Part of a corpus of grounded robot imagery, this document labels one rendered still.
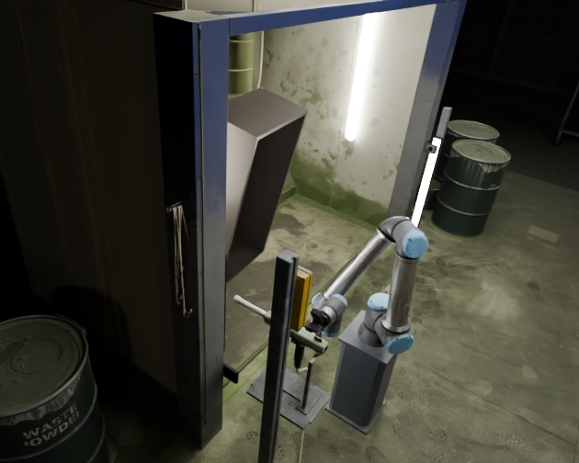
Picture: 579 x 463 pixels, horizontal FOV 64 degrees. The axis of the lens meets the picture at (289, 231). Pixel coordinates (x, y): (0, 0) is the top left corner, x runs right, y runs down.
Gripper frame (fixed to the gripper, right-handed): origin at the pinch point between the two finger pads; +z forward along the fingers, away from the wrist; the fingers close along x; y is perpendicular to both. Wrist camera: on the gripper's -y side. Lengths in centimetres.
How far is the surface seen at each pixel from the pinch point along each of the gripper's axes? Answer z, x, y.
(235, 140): -59, 85, -49
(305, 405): 6.4, -10.8, 27.4
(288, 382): -0.6, 3.1, 29.5
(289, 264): 20, -3, -54
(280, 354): 20.0, -3.4, -11.5
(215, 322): 0.7, 46.5, 17.5
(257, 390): 11.2, 11.6, 30.3
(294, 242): -197, 122, 105
